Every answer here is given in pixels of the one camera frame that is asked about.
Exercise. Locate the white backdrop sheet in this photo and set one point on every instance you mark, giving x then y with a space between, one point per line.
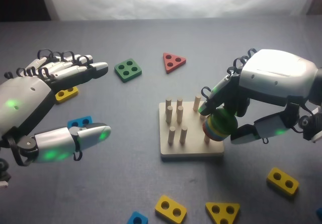
176 0

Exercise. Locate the yellow rectangle block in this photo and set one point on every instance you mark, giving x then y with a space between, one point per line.
164 212
283 183

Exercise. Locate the grey table cloth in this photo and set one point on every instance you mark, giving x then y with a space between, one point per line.
125 178

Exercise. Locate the yellow triangle block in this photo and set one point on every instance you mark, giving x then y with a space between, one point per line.
222 215

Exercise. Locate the wooden peg board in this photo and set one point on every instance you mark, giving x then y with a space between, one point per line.
191 148

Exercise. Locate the stack of colourful wooden rings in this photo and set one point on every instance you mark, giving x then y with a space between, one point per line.
222 124

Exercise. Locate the red triangle block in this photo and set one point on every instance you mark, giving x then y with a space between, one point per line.
173 58

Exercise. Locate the yellow square block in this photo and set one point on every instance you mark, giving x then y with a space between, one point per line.
66 95

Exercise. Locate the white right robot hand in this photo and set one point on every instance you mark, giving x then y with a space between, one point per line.
274 75

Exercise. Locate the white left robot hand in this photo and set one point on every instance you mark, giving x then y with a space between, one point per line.
22 100

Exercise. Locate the green square block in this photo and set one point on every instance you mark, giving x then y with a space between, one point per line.
127 71

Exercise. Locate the blue square block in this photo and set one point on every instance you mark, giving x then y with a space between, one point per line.
80 120

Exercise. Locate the blue rectangle block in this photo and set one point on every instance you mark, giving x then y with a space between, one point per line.
137 219

